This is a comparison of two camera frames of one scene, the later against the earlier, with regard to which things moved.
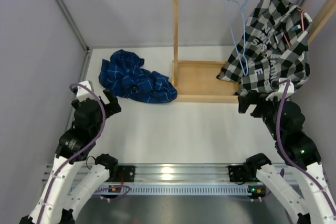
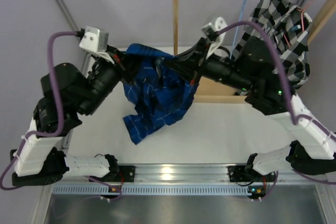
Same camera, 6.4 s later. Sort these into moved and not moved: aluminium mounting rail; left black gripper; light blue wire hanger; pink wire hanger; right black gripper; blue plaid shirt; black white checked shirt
Moved: left black gripper; blue plaid shirt; light blue wire hanger; right black gripper
Not moved: aluminium mounting rail; pink wire hanger; black white checked shirt
